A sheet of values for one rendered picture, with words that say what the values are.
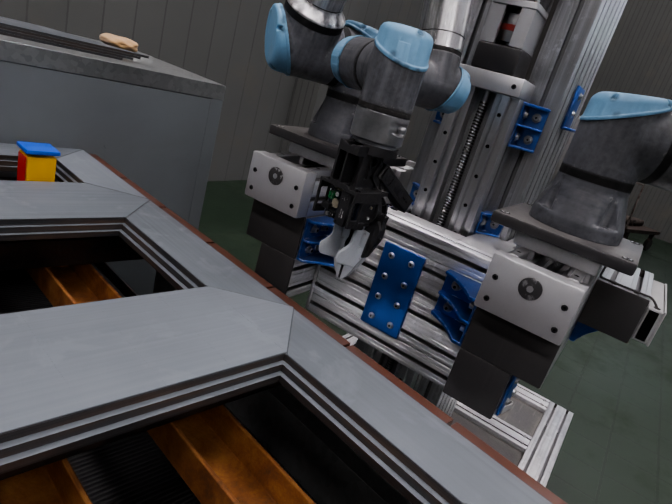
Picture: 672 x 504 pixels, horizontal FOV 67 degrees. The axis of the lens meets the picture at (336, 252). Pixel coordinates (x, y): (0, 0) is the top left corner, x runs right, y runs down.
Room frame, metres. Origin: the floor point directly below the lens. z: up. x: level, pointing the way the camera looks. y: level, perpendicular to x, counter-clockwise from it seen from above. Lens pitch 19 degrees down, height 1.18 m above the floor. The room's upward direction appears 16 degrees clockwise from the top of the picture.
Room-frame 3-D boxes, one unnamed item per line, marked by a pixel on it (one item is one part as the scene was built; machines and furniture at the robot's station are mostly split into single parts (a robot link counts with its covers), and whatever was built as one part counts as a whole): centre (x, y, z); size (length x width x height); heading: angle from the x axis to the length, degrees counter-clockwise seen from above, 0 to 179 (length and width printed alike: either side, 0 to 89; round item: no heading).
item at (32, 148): (0.95, 0.61, 0.88); 0.06 x 0.06 x 0.02; 51
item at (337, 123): (1.12, 0.06, 1.09); 0.15 x 0.15 x 0.10
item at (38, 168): (0.95, 0.61, 0.78); 0.05 x 0.05 x 0.19; 51
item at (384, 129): (0.73, -0.01, 1.12); 0.08 x 0.08 x 0.05
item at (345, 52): (0.83, 0.02, 1.20); 0.11 x 0.11 x 0.08; 29
